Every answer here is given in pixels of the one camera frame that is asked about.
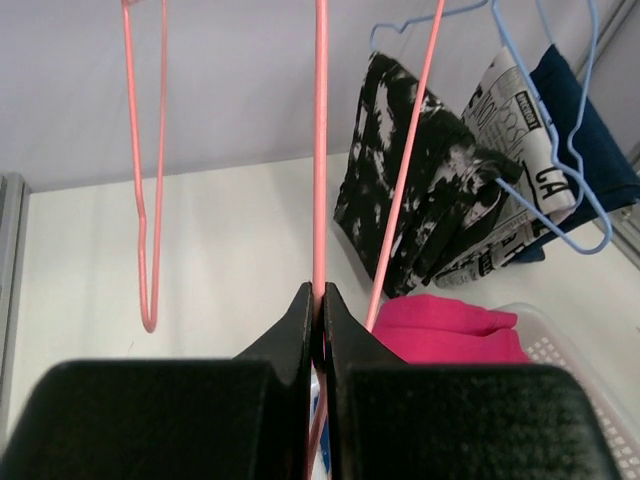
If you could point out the white plastic basket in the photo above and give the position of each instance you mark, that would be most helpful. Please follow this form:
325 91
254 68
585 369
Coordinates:
544 343

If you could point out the left aluminium frame struts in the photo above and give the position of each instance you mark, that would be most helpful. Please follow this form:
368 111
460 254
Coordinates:
14 210

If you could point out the navy blue trousers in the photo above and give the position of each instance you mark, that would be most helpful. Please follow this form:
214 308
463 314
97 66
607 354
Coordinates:
606 170

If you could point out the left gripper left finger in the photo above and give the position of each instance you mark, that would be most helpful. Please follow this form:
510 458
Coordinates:
246 417

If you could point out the black white patterned trousers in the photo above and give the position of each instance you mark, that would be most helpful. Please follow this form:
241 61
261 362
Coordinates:
451 200

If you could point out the pink trousers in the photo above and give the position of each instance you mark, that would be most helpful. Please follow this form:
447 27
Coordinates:
426 329

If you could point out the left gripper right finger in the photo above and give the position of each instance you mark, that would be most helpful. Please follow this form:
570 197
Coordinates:
389 419

